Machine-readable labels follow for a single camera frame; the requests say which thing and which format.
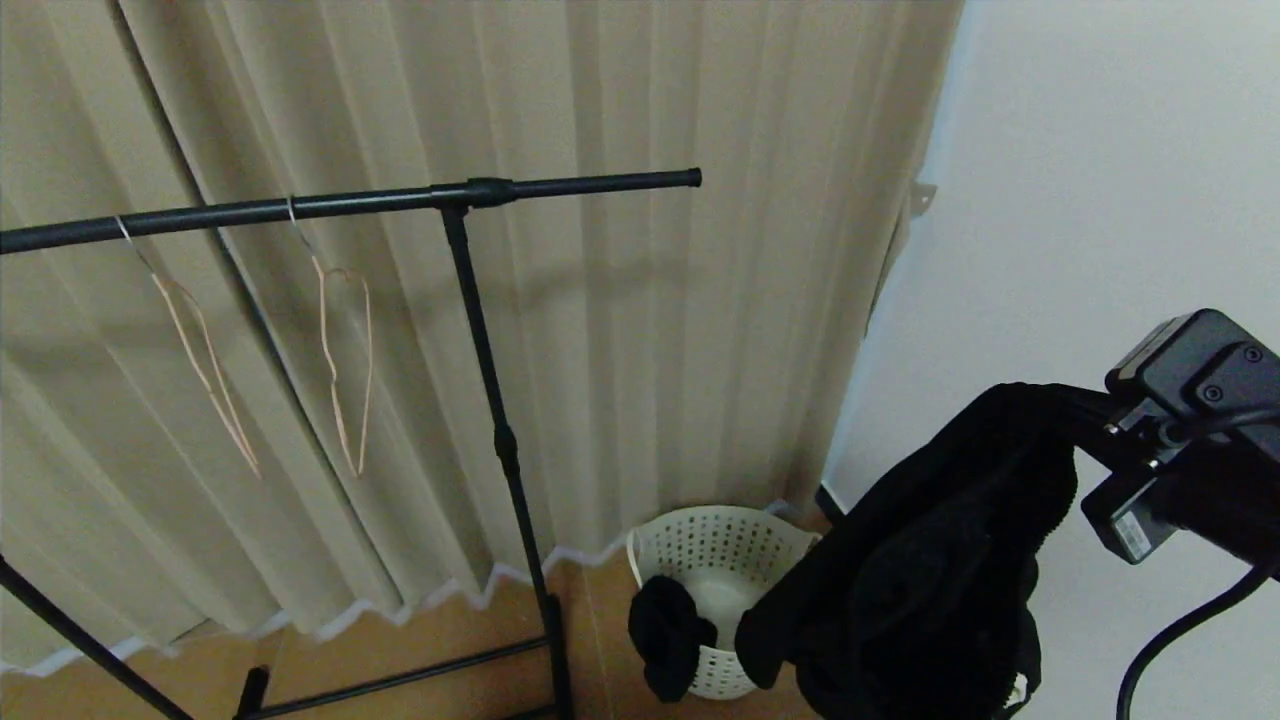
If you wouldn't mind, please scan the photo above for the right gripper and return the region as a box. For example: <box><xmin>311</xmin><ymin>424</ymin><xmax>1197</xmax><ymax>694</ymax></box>
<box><xmin>1080</xmin><ymin>440</ymin><xmax>1280</xmax><ymax>573</ymax></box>

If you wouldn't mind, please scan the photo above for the black garment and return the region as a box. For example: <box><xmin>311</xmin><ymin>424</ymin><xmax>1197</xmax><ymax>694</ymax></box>
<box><xmin>733</xmin><ymin>382</ymin><xmax>1081</xmax><ymax>720</ymax></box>
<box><xmin>628</xmin><ymin>576</ymin><xmax>719</xmax><ymax>703</ymax></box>

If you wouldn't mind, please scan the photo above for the pink clothes hanger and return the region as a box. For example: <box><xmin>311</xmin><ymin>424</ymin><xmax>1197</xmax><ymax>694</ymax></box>
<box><xmin>115</xmin><ymin>215</ymin><xmax>263</xmax><ymax>481</ymax></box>
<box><xmin>287</xmin><ymin>196</ymin><xmax>375</xmax><ymax>478</ymax></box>

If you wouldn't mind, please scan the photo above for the white laundry basket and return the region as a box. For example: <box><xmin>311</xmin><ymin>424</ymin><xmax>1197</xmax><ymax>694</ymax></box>
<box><xmin>627</xmin><ymin>506</ymin><xmax>823</xmax><ymax>701</ymax></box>

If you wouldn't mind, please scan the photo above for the black clothes rack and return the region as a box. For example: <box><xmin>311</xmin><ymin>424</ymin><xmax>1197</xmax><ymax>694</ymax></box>
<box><xmin>0</xmin><ymin>168</ymin><xmax>703</xmax><ymax>720</ymax></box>

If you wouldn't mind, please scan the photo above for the beige curtain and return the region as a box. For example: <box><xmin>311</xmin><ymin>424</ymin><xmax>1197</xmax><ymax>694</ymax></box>
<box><xmin>0</xmin><ymin>0</ymin><xmax>966</xmax><ymax>673</ymax></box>

